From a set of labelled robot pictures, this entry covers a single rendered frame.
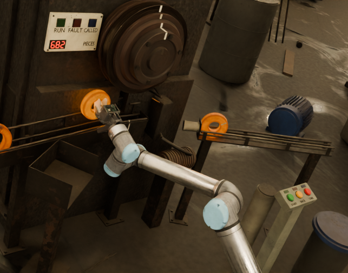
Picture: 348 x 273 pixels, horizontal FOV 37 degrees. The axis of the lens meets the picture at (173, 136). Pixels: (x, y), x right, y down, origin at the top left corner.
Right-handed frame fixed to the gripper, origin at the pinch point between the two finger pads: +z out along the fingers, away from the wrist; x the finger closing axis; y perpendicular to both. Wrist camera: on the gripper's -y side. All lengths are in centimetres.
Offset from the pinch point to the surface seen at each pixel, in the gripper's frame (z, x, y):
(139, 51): -3.3, -8.0, 35.7
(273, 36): 204, -441, -149
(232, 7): 140, -242, -52
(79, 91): 6.0, 7.4, 1.9
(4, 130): -4.8, 47.1, -6.6
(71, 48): 15.2, 13.6, 21.4
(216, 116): -20, -68, -1
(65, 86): 9.8, 13.1, 2.0
